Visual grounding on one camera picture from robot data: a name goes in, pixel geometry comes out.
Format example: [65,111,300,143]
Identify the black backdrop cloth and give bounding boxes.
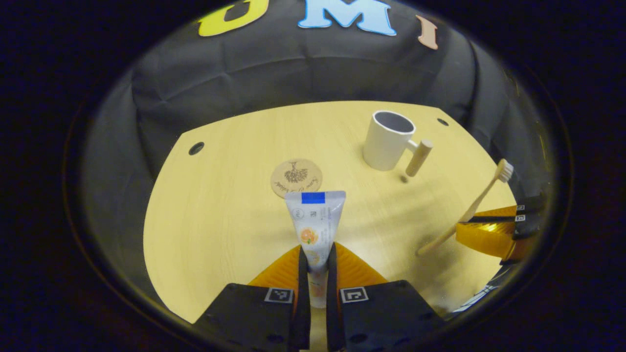
[81,0,556,294]

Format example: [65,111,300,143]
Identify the round wooden coaster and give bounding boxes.
[270,158,324,199]

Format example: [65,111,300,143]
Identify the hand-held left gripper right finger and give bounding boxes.
[326,242,447,352]

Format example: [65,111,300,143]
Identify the white cup with wooden handle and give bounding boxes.
[362,110,434,177]

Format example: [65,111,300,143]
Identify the wooden toothbrush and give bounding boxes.
[416,159,515,256]

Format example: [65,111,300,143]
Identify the white toothpaste tube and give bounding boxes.
[285,191,347,309]

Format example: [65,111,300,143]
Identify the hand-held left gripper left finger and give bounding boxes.
[195,244,312,352]

